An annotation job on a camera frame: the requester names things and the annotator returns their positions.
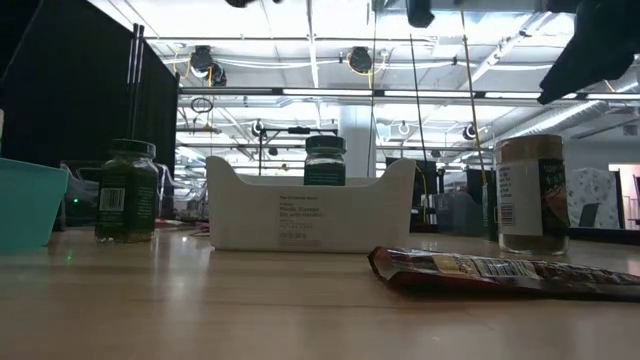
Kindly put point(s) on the long ceiling light bar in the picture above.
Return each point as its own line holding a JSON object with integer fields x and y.
{"x": 325, "y": 93}

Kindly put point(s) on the brown spice packet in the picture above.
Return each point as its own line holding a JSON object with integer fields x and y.
{"x": 450, "y": 272}

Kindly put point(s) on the teal plastic bin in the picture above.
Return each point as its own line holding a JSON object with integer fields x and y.
{"x": 30, "y": 210}

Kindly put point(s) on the black stand pole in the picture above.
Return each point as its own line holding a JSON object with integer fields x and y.
{"x": 135, "y": 75}

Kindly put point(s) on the beige lidded spice jar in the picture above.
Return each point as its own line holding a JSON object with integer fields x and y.
{"x": 520, "y": 200}

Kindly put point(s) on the white building column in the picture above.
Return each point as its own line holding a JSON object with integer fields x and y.
{"x": 356, "y": 120}

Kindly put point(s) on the purple folded cloth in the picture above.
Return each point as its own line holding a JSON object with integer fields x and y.
{"x": 201, "y": 231}

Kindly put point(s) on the green lidded spice jar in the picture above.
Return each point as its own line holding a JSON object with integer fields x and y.
{"x": 127, "y": 200}
{"x": 325, "y": 170}

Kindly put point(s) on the patterned room divider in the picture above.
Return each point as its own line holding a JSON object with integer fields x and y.
{"x": 590, "y": 190}

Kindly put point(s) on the clear plastic bin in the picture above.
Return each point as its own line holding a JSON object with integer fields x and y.
{"x": 82, "y": 192}

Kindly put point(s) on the white plastic storage bin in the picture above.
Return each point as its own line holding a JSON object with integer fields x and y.
{"x": 250, "y": 220}

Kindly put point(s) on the black curtain partition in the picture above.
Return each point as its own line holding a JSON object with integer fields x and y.
{"x": 75, "y": 100}

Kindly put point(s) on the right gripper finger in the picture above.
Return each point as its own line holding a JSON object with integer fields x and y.
{"x": 600, "y": 55}

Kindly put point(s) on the black metal table frame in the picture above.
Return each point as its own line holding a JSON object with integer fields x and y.
{"x": 600, "y": 236}

